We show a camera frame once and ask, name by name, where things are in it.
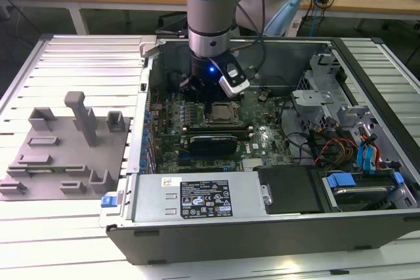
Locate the black rounded plastic part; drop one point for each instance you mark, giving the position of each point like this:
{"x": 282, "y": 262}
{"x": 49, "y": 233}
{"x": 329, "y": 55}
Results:
{"x": 174, "y": 81}

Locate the CPU socket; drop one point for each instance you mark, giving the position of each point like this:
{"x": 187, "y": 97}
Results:
{"x": 223, "y": 124}

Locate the green motherboard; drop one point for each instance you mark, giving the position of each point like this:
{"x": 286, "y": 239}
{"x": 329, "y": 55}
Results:
{"x": 269, "y": 119}

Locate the RAM slot with white clips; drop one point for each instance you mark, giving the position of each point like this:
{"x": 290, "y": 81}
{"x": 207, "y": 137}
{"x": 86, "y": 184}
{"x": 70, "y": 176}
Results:
{"x": 244, "y": 135}
{"x": 216, "y": 128}

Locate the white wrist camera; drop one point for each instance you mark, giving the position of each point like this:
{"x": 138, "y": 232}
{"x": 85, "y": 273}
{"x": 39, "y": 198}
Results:
{"x": 234, "y": 85}

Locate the silver chipset heatsink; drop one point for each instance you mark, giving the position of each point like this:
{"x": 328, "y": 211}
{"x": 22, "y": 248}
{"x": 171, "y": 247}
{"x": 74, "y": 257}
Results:
{"x": 253, "y": 164}

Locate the open black PC case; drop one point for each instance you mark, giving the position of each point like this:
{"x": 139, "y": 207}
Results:
{"x": 229, "y": 244}

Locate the black graphics card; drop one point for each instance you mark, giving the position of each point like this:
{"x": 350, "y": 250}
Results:
{"x": 213, "y": 145}

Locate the blue case latch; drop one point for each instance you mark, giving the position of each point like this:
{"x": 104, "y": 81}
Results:
{"x": 110, "y": 202}

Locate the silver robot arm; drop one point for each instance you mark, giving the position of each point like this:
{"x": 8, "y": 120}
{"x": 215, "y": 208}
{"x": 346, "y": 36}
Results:
{"x": 210, "y": 14}

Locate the grey parts rack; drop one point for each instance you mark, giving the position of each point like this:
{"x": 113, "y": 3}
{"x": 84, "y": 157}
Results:
{"x": 65, "y": 162}

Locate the silver CPU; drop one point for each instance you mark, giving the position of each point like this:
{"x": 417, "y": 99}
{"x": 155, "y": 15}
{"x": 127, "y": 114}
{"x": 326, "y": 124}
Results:
{"x": 221, "y": 114}

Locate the silver metal disk bay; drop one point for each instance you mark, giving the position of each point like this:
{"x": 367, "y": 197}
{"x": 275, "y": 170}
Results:
{"x": 310, "y": 98}

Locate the green RAM stick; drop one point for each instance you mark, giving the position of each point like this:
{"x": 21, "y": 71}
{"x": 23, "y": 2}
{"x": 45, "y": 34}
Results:
{"x": 39, "y": 170}

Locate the blue disk carrier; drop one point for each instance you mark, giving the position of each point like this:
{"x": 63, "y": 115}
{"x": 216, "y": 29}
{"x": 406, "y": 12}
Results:
{"x": 341, "y": 180}

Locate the round coin cell battery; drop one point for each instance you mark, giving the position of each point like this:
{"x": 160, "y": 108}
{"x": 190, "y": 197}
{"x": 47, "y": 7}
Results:
{"x": 262, "y": 97}

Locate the silver power supply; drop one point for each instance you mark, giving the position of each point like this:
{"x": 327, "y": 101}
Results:
{"x": 151, "y": 201}

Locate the black plastic shroud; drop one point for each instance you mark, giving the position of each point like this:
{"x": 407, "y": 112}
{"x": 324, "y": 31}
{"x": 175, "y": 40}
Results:
{"x": 288, "y": 188}

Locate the hard disk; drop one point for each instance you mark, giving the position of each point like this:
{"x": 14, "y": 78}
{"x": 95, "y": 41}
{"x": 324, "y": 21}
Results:
{"x": 361, "y": 196}

